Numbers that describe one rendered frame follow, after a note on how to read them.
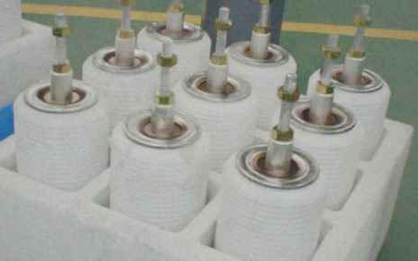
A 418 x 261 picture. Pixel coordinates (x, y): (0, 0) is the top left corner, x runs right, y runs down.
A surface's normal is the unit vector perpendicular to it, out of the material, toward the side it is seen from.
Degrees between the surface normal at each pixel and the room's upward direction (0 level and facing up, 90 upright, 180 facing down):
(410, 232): 0
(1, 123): 88
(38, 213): 90
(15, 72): 90
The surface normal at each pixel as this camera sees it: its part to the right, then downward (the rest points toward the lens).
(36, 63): 0.87, 0.30
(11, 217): -0.44, 0.39
